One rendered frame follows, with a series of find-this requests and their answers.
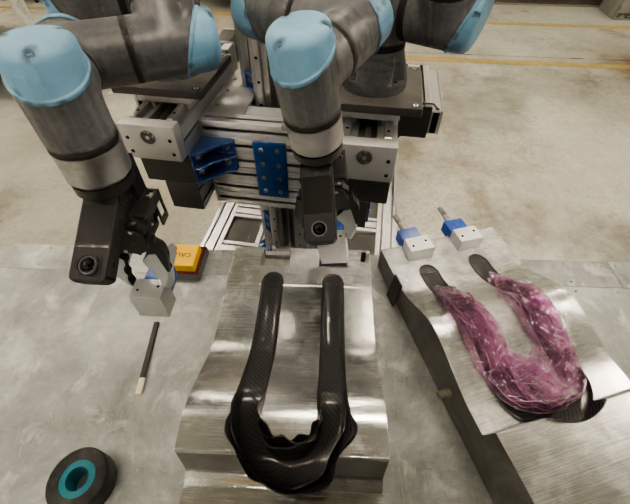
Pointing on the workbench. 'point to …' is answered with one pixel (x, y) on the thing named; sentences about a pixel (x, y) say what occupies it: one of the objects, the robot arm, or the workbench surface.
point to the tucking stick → (147, 359)
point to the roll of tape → (94, 493)
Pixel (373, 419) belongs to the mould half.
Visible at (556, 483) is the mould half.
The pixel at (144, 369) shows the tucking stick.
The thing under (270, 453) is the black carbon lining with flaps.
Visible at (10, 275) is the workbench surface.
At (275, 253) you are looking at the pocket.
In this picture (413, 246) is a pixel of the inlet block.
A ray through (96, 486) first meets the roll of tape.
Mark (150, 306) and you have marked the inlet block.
